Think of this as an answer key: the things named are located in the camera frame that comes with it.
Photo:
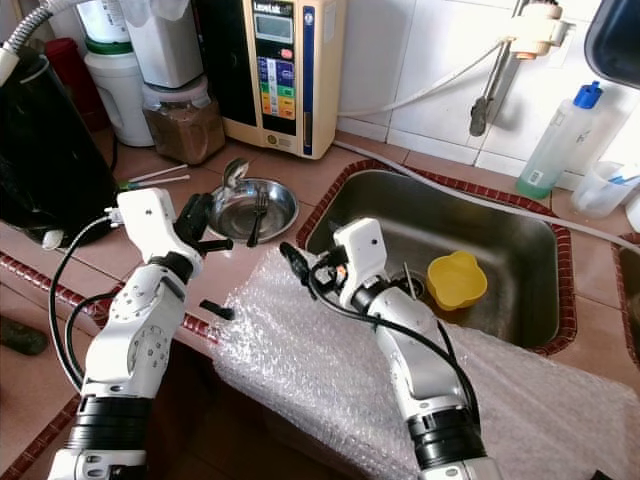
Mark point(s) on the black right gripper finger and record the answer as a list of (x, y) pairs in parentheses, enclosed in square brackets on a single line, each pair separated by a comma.
[(328, 228), (296, 264)]

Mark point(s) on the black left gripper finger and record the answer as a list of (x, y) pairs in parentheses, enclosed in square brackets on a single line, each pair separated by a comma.
[(217, 245)]

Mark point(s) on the steel bowl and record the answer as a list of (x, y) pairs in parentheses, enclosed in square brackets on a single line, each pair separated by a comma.
[(278, 210)]

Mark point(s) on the yellow plastic bowl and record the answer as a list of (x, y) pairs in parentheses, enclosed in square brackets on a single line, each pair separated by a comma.
[(458, 285)]

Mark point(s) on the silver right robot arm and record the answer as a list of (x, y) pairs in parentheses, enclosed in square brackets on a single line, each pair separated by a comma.
[(420, 370)]

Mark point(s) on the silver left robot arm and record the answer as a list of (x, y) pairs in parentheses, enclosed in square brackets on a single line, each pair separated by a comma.
[(145, 340)]

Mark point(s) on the white stick green tip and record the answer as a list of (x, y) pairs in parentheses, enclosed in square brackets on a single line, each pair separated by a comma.
[(165, 171), (165, 180)]

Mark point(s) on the steel fork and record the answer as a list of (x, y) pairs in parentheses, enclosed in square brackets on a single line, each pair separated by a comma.
[(259, 225)]

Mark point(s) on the steel spoon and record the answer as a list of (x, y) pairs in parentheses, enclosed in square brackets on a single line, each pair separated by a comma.
[(236, 172)]

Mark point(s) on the black clip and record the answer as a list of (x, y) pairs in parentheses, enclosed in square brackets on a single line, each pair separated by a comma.
[(218, 310)]

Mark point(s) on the brown powder jar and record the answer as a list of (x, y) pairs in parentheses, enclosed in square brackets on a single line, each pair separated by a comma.
[(185, 135)]

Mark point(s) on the clear bubble wrap sheet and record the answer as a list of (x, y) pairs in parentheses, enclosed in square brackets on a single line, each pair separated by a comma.
[(300, 380)]

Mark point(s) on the black electric kettle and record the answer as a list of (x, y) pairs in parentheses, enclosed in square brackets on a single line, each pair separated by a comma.
[(50, 150)]

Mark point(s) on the cream water ionizer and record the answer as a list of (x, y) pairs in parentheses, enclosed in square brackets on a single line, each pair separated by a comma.
[(332, 60)]

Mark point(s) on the white plastic container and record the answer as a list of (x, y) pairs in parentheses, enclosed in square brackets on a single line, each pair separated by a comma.
[(170, 45)]

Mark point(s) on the steel sink basin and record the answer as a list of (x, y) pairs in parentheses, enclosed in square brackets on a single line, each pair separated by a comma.
[(510, 230)]

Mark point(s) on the dark red container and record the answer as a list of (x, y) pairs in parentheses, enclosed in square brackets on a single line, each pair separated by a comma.
[(75, 70)]

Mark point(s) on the dark green cylindrical object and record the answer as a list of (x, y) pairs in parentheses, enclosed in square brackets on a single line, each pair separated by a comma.
[(22, 337)]

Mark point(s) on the clear bottle blue cap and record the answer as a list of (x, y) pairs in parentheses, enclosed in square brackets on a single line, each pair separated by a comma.
[(555, 150)]

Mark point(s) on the clear plastic cup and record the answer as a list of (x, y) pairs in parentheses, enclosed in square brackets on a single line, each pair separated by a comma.
[(600, 190)]

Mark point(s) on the cream tap diverter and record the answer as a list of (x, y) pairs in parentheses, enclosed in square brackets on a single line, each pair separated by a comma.
[(538, 30)]

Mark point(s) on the dark blue basin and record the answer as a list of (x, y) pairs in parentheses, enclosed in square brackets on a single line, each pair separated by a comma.
[(615, 40)]

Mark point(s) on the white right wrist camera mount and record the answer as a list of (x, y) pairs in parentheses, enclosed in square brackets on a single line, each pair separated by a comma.
[(363, 245)]

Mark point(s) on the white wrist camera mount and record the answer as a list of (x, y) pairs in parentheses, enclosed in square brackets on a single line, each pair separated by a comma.
[(145, 220), (363, 245)]

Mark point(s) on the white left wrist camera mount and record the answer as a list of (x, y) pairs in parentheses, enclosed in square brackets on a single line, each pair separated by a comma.
[(145, 220)]

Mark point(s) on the grey wall tap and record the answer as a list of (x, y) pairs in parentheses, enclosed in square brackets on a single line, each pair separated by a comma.
[(482, 115)]

